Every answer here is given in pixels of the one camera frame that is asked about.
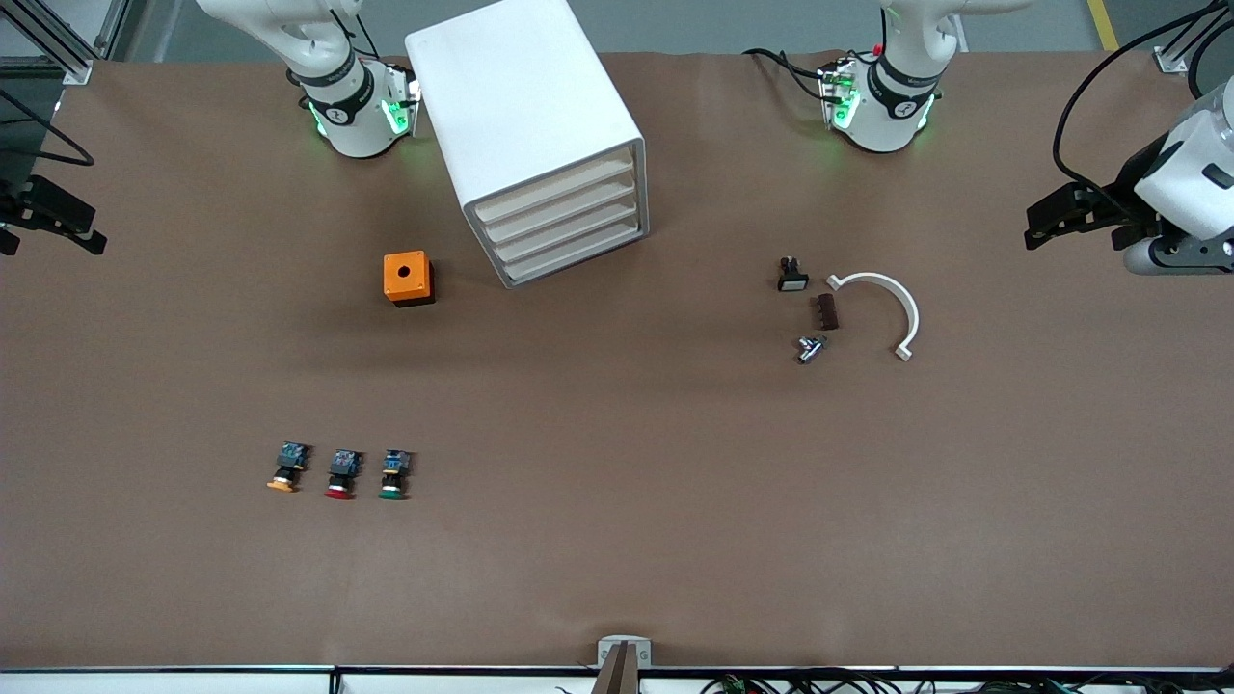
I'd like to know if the black cable bundle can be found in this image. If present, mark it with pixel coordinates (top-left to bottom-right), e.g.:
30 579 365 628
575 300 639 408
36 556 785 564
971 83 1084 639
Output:
554 675 1090 694

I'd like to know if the black right base cable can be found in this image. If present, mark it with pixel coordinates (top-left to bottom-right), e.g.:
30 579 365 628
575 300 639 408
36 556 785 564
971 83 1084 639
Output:
326 0 383 64

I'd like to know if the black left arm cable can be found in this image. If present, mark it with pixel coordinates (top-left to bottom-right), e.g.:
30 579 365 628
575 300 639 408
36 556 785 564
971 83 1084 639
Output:
1053 0 1234 218

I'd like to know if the aluminium frame profile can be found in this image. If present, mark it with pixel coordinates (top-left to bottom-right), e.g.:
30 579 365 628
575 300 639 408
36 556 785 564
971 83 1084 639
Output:
0 0 131 86
1152 0 1234 76

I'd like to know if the red push button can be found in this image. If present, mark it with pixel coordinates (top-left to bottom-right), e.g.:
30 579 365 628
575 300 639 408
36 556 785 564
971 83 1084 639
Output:
324 448 365 501

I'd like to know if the grey metal bracket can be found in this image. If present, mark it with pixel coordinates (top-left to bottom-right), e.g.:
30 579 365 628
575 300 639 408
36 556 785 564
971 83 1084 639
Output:
598 636 653 670

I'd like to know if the white curved plastic arc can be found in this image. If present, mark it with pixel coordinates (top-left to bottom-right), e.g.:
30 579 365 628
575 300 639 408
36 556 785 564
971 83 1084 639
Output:
826 272 921 363

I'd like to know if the green push button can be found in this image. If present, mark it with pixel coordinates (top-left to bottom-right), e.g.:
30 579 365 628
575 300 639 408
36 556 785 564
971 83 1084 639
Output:
377 448 414 501

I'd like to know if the white table edge rail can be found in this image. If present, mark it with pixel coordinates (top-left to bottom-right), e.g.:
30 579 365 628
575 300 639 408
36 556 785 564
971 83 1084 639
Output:
0 665 1234 694

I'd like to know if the black base cable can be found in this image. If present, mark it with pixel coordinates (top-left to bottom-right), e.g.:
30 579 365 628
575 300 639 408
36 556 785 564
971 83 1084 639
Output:
742 46 832 102
326 0 383 64

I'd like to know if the yellow push button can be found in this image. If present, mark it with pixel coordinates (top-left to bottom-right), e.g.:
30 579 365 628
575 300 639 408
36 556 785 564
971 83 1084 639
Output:
266 441 311 494

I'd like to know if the orange box with hole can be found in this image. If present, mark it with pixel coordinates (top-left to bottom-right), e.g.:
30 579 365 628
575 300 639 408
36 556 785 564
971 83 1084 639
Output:
383 251 436 308

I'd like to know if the brown table mat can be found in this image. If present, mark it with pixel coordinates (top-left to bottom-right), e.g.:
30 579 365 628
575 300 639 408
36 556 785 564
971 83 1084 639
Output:
0 48 1234 671

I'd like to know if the dark tapered post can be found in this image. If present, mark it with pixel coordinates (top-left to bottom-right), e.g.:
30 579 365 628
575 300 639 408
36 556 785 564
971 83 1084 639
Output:
591 644 640 694

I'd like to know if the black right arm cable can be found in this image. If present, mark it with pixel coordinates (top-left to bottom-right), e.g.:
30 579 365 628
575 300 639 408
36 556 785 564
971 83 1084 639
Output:
0 89 95 168

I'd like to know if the black left base cable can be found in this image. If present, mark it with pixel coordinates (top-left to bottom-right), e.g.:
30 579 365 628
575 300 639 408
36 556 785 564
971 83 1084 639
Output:
742 46 832 102

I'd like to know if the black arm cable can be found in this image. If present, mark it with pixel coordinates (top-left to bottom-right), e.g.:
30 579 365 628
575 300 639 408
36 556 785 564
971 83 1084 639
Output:
1053 0 1234 218
0 89 95 168

